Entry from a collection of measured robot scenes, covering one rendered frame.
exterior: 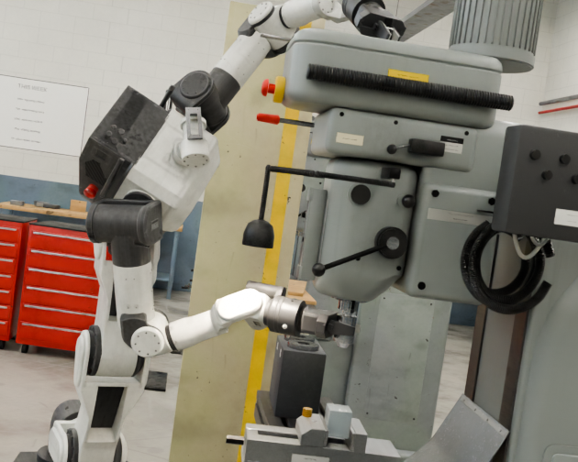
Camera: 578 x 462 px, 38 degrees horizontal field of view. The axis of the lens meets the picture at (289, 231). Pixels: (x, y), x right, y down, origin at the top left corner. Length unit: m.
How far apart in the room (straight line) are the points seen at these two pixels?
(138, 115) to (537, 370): 1.10
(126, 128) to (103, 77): 8.96
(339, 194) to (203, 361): 1.98
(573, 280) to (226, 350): 2.08
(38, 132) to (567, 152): 9.74
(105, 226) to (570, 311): 1.05
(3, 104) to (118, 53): 1.58
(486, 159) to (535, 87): 10.02
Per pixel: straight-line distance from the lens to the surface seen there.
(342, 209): 1.83
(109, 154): 2.02
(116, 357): 2.36
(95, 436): 2.52
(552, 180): 1.66
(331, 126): 1.80
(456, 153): 1.86
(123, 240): 1.93
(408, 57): 1.84
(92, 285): 6.45
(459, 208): 1.86
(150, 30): 11.05
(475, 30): 1.95
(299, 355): 2.28
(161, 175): 2.01
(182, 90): 2.16
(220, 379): 3.72
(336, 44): 1.81
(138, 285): 1.97
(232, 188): 3.61
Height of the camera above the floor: 1.54
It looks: 3 degrees down
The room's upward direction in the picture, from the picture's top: 8 degrees clockwise
